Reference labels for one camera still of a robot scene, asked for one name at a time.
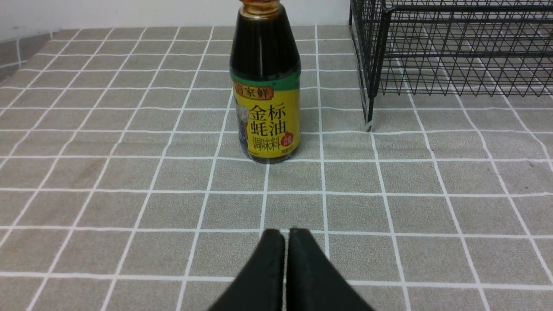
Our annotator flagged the black wire mesh shelf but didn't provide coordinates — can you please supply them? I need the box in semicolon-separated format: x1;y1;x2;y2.
348;0;553;131

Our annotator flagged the grey grid tablecloth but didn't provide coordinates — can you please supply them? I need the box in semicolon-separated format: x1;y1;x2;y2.
0;26;552;311

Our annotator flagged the oyster sauce bottle yellow label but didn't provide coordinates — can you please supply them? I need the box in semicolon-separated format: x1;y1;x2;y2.
229;0;302;164

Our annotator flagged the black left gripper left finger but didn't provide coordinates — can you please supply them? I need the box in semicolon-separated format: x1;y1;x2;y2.
209;229;285;311

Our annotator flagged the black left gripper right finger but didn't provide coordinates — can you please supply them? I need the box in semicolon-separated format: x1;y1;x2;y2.
286;228;373;311

